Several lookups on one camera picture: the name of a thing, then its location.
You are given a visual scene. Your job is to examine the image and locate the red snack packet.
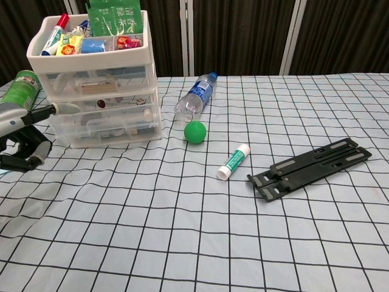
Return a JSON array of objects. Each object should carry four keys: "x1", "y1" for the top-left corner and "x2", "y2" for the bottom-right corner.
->
[{"x1": 116, "y1": 35, "x2": 144, "y2": 50}]

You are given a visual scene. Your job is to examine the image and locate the black folding laptop stand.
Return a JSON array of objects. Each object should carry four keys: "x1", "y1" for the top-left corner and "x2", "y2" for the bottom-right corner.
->
[{"x1": 246, "y1": 137, "x2": 373, "y2": 204}]

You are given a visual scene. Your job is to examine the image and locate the green tea packet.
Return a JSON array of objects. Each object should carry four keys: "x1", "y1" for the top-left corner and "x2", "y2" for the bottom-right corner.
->
[
  {"x1": 86, "y1": 4, "x2": 144, "y2": 38},
  {"x1": 88, "y1": 0, "x2": 141, "y2": 9}
]

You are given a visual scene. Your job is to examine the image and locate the white plastic drawer unit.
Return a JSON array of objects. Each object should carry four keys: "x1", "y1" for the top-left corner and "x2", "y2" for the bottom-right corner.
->
[{"x1": 26, "y1": 10, "x2": 164, "y2": 150}]

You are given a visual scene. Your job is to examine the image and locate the clear drawer with small parts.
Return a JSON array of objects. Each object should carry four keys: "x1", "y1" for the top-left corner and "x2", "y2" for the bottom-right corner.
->
[{"x1": 56, "y1": 117, "x2": 163, "y2": 148}]

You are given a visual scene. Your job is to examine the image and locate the blue packet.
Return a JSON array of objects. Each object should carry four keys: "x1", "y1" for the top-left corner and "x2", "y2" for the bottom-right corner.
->
[{"x1": 81, "y1": 37, "x2": 108, "y2": 54}]

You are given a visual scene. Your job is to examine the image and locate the yellow lion packet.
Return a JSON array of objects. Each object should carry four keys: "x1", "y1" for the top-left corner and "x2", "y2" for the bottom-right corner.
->
[{"x1": 55, "y1": 33, "x2": 84, "y2": 57}]

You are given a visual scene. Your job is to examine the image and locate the red capped whiteboard marker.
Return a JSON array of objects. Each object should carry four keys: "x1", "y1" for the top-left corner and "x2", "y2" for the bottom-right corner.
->
[{"x1": 41, "y1": 13, "x2": 71, "y2": 57}]

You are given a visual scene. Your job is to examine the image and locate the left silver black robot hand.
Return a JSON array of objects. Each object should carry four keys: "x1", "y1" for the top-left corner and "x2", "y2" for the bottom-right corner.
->
[{"x1": 0, "y1": 102, "x2": 80, "y2": 173}]

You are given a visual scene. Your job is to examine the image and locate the green white glue stick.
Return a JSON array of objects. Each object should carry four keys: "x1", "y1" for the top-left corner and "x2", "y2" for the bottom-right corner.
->
[{"x1": 216, "y1": 144, "x2": 251, "y2": 182}]

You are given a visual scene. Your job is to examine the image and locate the black folding screen white frame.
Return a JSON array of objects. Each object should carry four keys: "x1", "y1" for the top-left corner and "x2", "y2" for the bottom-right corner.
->
[{"x1": 0, "y1": 0, "x2": 389, "y2": 88}]

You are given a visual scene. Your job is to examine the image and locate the green ball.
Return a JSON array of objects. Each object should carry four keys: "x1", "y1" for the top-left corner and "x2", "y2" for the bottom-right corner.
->
[{"x1": 184, "y1": 120, "x2": 208, "y2": 144}]

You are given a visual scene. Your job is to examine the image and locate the clear drawer with wooden block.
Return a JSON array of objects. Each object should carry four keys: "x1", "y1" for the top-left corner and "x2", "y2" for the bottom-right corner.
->
[{"x1": 38, "y1": 64, "x2": 156, "y2": 97}]

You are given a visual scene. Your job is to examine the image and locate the clear drawer with die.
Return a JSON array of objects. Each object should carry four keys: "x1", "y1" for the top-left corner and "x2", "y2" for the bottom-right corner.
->
[{"x1": 48, "y1": 92, "x2": 161, "y2": 126}]

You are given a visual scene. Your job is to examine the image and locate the wooden block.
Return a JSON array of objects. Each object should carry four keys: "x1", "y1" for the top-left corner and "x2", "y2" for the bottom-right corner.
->
[{"x1": 81, "y1": 83, "x2": 119, "y2": 94}]

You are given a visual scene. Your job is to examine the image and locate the green chip can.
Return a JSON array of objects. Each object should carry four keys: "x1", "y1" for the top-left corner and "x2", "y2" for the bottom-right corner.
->
[{"x1": 0, "y1": 69, "x2": 43, "y2": 112}]

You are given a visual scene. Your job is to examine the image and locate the clear bottle blue label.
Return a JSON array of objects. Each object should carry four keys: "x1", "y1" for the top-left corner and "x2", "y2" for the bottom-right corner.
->
[{"x1": 174, "y1": 71, "x2": 219, "y2": 123}]

